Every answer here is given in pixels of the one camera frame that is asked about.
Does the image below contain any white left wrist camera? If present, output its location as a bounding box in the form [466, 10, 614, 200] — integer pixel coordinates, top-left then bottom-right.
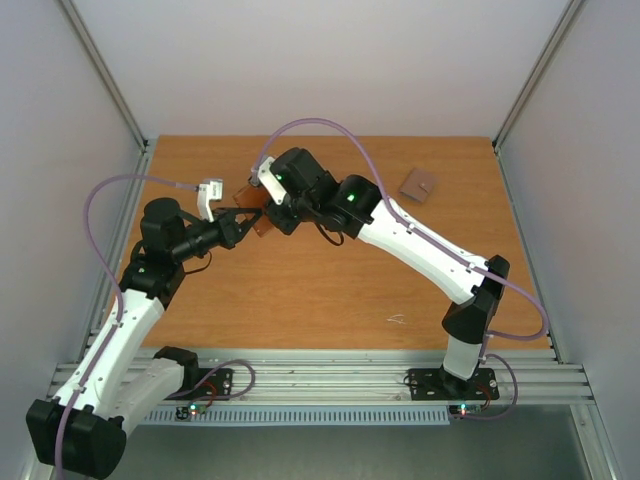
[196, 178, 224, 222]

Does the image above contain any aluminium frame post right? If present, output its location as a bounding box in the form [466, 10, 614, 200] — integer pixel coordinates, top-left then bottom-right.
[492, 0, 587, 155]

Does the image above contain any brown leather card holder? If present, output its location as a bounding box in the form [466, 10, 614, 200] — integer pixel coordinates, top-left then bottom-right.
[233, 184, 273, 237]

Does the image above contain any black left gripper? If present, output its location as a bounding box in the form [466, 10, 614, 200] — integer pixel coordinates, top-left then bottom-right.
[173, 206, 262, 262]

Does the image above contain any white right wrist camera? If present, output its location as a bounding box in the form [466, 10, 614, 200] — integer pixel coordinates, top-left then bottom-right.
[250, 156, 287, 205]

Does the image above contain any black mounting plate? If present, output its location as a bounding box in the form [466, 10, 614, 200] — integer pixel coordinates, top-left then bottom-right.
[167, 368, 234, 400]
[404, 368, 500, 401]

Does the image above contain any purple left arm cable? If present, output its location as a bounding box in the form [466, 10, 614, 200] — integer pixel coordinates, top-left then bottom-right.
[53, 174, 200, 480]

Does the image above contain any grey slotted cable duct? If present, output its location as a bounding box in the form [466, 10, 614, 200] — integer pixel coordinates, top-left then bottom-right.
[141, 404, 449, 427]

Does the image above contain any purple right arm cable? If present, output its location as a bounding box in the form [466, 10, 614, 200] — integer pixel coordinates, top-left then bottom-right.
[253, 118, 551, 421]

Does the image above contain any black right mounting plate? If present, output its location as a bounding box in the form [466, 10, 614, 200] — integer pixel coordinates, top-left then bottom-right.
[404, 368, 500, 401]

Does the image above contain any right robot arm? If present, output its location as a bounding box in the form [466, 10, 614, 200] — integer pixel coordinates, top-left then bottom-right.
[254, 148, 510, 399]

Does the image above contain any aluminium frame post left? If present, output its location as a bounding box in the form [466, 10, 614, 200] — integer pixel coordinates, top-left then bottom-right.
[55, 0, 148, 151]

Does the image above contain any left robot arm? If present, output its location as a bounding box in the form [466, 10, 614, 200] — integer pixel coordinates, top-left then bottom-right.
[26, 198, 262, 479]

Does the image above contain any taupe leather card holder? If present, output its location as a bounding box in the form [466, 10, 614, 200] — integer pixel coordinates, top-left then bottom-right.
[398, 168, 437, 203]

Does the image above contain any left controller board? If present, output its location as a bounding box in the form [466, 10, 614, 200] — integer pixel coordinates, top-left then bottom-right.
[174, 403, 208, 421]

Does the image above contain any controller board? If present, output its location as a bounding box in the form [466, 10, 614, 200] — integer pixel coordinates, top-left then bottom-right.
[449, 403, 488, 418]
[174, 403, 208, 421]

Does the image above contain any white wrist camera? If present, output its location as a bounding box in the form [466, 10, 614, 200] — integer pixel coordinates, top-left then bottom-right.
[250, 156, 287, 205]
[196, 178, 224, 222]

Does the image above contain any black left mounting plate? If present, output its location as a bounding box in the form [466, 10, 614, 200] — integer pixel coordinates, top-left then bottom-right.
[167, 368, 234, 400]

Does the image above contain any aluminium frame post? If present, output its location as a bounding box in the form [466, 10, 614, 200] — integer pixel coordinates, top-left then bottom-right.
[55, 0, 148, 151]
[492, 0, 587, 155]

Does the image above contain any right controller board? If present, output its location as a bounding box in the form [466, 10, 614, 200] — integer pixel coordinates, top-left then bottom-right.
[449, 403, 488, 418]

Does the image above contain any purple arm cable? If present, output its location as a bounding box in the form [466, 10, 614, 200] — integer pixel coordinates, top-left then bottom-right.
[53, 174, 200, 480]
[253, 118, 551, 421]

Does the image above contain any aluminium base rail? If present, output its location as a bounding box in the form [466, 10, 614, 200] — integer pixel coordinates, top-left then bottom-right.
[47, 349, 596, 406]

